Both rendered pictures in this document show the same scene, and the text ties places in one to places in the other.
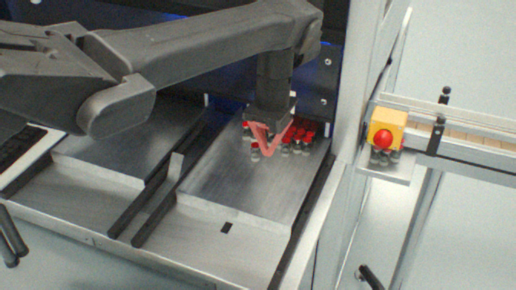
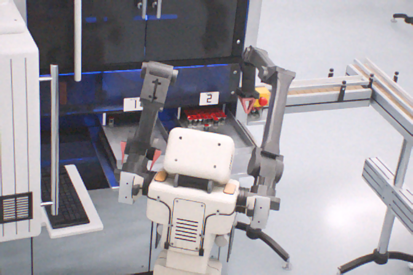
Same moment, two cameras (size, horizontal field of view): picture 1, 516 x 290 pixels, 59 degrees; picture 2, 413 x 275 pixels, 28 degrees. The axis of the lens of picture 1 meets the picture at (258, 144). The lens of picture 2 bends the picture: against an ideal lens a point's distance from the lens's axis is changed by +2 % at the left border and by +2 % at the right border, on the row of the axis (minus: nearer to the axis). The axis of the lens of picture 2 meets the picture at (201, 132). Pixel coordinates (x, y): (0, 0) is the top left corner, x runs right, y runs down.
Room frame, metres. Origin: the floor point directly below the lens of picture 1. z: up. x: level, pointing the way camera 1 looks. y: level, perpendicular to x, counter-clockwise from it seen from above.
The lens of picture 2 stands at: (-1.43, 2.17, 2.67)
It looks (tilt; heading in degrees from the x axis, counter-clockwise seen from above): 30 degrees down; 316
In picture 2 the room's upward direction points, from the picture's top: 6 degrees clockwise
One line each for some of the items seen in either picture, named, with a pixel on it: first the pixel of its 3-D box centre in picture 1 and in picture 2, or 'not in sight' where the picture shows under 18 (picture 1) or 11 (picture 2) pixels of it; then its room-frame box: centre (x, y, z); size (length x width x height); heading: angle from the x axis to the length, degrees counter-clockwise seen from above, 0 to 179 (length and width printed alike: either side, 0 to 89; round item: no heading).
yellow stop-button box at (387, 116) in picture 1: (387, 126); (259, 96); (0.80, -0.29, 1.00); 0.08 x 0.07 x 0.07; 157
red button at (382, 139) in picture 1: (383, 137); (262, 100); (0.76, -0.27, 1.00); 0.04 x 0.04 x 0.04; 67
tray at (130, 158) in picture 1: (138, 128); (137, 139); (0.92, 0.30, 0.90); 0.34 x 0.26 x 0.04; 157
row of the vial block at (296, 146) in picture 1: (276, 138); (206, 121); (0.87, -0.04, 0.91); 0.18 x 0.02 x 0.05; 67
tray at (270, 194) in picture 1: (262, 163); (212, 132); (0.79, -0.01, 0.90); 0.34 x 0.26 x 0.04; 157
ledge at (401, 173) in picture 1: (387, 158); (255, 115); (0.84, -0.32, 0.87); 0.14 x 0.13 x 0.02; 157
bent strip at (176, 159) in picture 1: (163, 182); not in sight; (0.71, 0.21, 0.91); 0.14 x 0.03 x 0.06; 156
